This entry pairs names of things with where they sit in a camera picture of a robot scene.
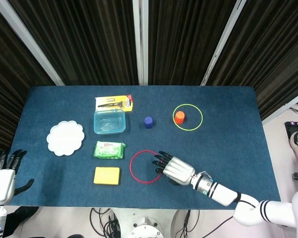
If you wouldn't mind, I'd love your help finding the robot base column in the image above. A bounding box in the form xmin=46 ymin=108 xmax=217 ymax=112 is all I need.
xmin=114 ymin=209 xmax=189 ymax=238

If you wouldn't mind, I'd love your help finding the blue tablecloth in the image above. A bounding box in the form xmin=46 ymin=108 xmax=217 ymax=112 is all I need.
xmin=8 ymin=85 xmax=282 ymax=211

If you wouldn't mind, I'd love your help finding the dark ribbed partition panel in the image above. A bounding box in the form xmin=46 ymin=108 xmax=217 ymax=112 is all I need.
xmin=205 ymin=0 xmax=298 ymax=121
xmin=148 ymin=0 xmax=237 ymax=86
xmin=8 ymin=0 xmax=140 ymax=86
xmin=0 ymin=0 xmax=58 ymax=151

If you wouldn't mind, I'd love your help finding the red thin ring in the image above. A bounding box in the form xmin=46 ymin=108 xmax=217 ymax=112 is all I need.
xmin=129 ymin=150 xmax=162 ymax=184

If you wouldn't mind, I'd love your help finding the orange cylinder with yellow lid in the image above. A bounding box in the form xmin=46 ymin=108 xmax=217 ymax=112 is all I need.
xmin=174 ymin=111 xmax=186 ymax=125

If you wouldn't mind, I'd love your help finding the purple cylinder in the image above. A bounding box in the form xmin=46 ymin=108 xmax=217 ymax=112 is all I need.
xmin=143 ymin=116 xmax=154 ymax=129

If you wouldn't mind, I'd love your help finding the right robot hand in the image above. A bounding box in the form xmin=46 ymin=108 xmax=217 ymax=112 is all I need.
xmin=152 ymin=150 xmax=196 ymax=186

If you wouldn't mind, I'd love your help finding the clear plastic container teal rim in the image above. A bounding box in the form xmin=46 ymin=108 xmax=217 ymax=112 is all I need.
xmin=93 ymin=110 xmax=127 ymax=135

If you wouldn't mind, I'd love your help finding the green wet wipes pack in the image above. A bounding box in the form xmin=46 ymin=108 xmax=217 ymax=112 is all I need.
xmin=93 ymin=140 xmax=127 ymax=160

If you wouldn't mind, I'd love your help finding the black cable bundle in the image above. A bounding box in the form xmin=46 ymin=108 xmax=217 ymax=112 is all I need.
xmin=89 ymin=207 xmax=120 ymax=238
xmin=174 ymin=209 xmax=200 ymax=238

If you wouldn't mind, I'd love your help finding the black foot pedal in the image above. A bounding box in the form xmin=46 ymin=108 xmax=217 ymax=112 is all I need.
xmin=284 ymin=120 xmax=298 ymax=139

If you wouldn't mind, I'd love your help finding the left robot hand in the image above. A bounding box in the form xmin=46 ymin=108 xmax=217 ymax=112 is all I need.
xmin=0 ymin=149 xmax=35 ymax=204

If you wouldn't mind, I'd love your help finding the yellow carded tool package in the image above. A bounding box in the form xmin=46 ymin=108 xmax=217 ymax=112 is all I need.
xmin=95 ymin=94 xmax=136 ymax=114

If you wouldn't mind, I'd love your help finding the white flower-shaped plate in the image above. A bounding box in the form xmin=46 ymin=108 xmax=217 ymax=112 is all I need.
xmin=46 ymin=120 xmax=85 ymax=157

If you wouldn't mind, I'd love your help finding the yellow-green thin ring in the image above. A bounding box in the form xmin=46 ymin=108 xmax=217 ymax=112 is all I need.
xmin=172 ymin=103 xmax=204 ymax=131

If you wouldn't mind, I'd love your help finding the white partition post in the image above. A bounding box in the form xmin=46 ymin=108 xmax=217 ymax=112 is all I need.
xmin=261 ymin=95 xmax=298 ymax=125
xmin=132 ymin=0 xmax=149 ymax=86
xmin=0 ymin=0 xmax=65 ymax=86
xmin=200 ymin=0 xmax=249 ymax=86

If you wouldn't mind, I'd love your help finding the yellow sponge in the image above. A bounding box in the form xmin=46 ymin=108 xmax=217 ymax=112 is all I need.
xmin=93 ymin=167 xmax=121 ymax=186

